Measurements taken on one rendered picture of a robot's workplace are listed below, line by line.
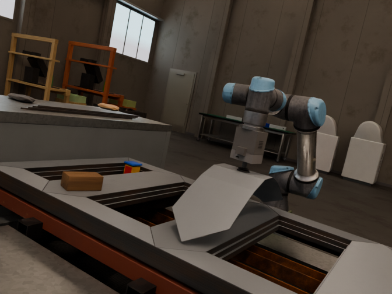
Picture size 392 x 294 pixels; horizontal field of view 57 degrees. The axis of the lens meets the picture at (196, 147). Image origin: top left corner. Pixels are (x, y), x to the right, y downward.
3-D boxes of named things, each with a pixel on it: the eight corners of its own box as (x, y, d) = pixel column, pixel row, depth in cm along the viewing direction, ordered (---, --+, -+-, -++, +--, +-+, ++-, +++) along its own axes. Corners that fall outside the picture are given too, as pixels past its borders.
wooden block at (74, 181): (66, 191, 114) (69, 176, 114) (59, 185, 119) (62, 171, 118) (101, 191, 122) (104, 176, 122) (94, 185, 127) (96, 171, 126)
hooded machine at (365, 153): (375, 184, 965) (391, 125, 945) (374, 187, 901) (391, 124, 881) (343, 176, 1004) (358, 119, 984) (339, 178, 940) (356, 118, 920)
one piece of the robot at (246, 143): (232, 114, 114) (221, 164, 116) (256, 119, 109) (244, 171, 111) (248, 116, 122) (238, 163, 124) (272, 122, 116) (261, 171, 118)
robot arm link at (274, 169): (270, 186, 195) (276, 161, 194) (294, 193, 188) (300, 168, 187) (262, 188, 185) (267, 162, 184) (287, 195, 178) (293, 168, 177)
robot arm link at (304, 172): (295, 183, 190) (295, 89, 160) (324, 191, 182) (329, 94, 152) (286, 197, 183) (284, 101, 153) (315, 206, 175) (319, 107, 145)
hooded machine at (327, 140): (333, 173, 1017) (347, 119, 998) (329, 175, 955) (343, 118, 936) (303, 165, 1058) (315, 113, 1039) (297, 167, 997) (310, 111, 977)
